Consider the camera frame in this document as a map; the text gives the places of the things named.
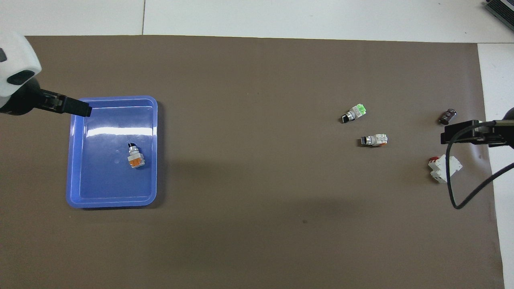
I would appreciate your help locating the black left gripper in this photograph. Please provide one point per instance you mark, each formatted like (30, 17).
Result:
(20, 100)

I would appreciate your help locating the orange selector switch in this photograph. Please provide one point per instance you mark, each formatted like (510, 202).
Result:
(135, 158)

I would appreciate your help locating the brown table mat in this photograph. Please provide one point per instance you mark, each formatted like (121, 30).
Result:
(257, 180)

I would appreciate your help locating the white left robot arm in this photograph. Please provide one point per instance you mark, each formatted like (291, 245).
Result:
(16, 56)

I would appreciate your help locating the white circuit breaker red lever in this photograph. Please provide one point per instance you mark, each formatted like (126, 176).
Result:
(439, 170)

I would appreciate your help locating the blue plastic tray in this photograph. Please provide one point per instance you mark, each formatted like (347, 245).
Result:
(104, 180)

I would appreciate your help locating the green selector switch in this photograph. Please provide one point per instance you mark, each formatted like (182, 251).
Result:
(355, 112)

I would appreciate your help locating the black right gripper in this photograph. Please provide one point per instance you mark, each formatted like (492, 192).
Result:
(504, 132)

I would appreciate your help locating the grey ribbed device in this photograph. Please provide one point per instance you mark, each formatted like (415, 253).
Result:
(502, 10)

